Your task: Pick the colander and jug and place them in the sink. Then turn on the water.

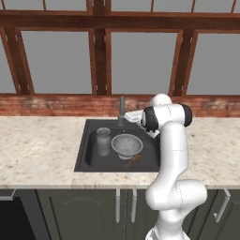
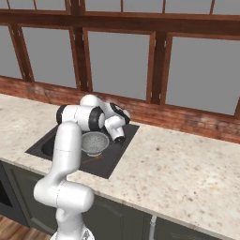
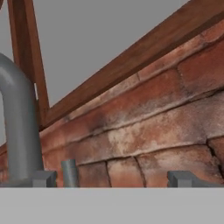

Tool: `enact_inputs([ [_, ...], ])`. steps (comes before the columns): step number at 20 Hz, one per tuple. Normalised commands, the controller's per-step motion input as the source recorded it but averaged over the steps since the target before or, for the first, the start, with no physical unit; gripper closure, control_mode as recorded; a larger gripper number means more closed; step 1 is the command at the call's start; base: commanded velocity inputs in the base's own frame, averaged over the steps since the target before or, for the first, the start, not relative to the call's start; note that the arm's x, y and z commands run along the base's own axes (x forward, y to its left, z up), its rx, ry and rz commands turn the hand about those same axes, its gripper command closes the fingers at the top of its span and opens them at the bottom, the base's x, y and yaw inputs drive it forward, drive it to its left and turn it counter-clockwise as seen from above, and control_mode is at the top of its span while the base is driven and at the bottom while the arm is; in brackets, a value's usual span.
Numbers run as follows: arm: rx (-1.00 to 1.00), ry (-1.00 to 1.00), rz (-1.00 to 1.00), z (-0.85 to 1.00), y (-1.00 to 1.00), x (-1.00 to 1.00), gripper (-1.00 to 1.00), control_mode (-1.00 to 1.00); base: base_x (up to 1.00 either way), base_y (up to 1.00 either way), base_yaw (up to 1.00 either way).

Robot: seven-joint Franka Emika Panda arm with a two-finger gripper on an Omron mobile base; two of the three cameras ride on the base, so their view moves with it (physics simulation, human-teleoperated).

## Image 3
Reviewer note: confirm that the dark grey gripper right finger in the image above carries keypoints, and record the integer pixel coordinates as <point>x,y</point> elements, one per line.
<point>182,179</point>

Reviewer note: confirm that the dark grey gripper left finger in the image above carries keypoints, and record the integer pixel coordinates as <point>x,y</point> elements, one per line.
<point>43,178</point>

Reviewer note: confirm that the grey curved tap spout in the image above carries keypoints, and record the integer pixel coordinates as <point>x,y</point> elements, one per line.
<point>20,122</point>

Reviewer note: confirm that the brown wooden window frame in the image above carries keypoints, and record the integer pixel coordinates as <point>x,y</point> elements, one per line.
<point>122,70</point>

